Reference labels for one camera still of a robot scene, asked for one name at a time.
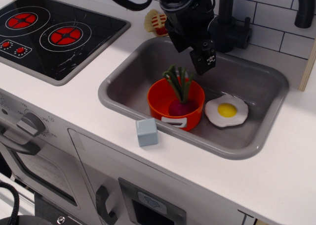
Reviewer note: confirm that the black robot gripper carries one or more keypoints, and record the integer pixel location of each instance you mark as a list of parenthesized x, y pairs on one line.
[(186, 27)]

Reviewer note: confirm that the purple toy beet green leaves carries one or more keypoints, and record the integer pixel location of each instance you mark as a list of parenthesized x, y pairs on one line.
[(176, 78)]

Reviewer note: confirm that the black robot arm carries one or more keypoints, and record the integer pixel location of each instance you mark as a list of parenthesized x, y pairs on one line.
[(179, 4)]

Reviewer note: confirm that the orange toy pot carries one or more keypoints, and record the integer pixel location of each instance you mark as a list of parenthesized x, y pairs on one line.
[(159, 97)]

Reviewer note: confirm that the black toy faucet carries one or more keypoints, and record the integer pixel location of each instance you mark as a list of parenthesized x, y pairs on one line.
[(228, 35)]

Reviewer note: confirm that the toy pie slice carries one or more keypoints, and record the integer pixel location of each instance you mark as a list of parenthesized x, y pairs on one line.
[(155, 22)]

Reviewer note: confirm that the toy fried egg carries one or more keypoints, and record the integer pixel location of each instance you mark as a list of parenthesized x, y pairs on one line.
[(226, 111)]

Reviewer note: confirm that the light blue wooden cube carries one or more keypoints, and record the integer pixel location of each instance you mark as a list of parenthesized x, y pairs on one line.
[(147, 132)]

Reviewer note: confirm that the wooden side panel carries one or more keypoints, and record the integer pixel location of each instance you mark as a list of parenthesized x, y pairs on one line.
[(308, 69)]

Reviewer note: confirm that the black toy stove top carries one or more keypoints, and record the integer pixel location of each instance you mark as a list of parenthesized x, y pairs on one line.
[(53, 41)]

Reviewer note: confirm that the grey oven knob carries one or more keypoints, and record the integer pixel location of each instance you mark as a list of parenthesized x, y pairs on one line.
[(31, 124)]

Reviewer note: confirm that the toy oven door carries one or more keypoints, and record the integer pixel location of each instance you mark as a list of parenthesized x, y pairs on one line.
[(55, 175)]

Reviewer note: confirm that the dark grey cabinet handle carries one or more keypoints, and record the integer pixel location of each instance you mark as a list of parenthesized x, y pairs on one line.
[(101, 197)]

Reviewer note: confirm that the grey oven door handle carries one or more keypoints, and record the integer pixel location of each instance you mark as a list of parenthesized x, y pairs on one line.
[(28, 148)]

